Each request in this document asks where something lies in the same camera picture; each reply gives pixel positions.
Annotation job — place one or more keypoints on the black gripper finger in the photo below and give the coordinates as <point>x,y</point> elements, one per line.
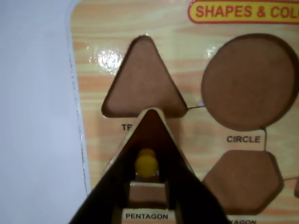
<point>194,200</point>
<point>109,191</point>

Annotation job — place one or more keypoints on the brown triangle piece yellow pin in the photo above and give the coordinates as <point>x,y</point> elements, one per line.
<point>151,130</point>

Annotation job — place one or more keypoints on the wooden shapes puzzle board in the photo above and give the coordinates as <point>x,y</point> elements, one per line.
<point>187,140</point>

